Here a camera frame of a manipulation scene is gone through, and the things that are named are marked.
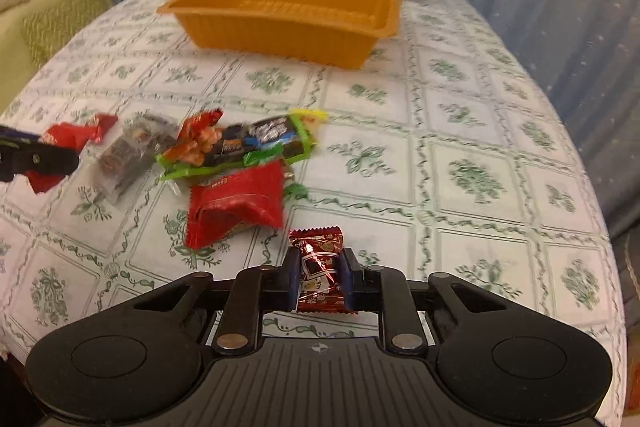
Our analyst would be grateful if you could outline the green zigzag cushion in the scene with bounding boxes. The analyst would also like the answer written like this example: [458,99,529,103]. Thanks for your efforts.
[22,0,112,69]

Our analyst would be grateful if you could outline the small red candy packet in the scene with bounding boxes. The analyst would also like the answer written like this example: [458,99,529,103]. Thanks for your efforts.
[288,225,356,314]

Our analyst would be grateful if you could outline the red twisted candy packet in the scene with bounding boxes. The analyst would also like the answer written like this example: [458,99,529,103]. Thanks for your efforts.
[162,108,222,167]

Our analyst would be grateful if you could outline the clear dark snack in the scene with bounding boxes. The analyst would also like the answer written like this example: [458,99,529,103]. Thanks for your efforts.
[92,113,178,205]

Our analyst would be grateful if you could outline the green long snack packet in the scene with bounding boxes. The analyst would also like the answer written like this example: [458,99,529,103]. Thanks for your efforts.
[156,108,328,180]

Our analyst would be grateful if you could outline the large red snack packet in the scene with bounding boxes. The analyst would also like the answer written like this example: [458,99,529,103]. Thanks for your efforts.
[184,160,284,249]

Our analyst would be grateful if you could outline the red candy with face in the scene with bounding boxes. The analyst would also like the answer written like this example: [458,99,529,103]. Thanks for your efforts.
[26,113,118,194]

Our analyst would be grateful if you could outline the orange plastic tray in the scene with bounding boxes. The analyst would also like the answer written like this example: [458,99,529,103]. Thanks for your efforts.
[157,0,401,69]

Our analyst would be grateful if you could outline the floral tablecloth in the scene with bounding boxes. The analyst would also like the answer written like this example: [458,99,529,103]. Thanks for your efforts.
[1,0,626,426]

